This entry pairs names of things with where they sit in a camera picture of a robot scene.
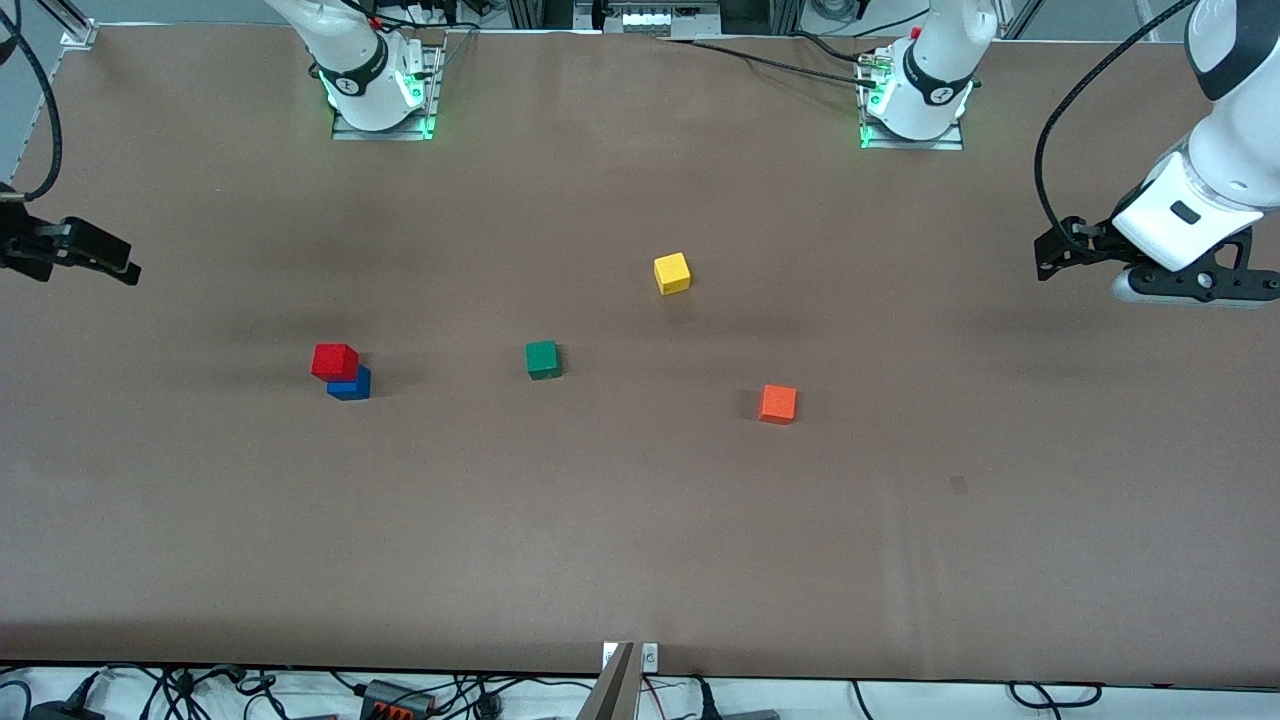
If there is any black looped floor cable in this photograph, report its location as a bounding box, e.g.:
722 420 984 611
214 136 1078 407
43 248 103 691
1008 682 1101 709

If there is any red cube block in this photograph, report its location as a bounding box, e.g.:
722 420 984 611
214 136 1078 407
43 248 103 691
310 343 360 383

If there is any black cable across table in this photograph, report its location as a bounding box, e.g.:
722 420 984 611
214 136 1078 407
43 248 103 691
655 35 886 89

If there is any grey angled post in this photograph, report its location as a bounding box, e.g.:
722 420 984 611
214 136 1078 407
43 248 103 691
575 642 638 720

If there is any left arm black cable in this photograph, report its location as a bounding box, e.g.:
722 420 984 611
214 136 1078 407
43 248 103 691
1033 0 1201 241

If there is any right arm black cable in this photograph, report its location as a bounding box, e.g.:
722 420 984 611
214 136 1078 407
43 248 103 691
0 0 64 204

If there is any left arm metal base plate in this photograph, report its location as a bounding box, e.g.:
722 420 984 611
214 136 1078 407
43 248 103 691
860 50 964 151

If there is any metal frame with terminals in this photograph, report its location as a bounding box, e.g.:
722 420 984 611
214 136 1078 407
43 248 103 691
575 0 721 36

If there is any black orange power strip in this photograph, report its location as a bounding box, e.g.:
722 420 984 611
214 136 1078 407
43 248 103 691
358 678 438 717

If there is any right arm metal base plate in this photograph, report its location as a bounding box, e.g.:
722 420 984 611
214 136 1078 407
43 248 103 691
332 40 443 141

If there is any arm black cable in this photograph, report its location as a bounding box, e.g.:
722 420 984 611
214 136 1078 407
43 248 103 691
0 0 64 204
1033 0 1201 241

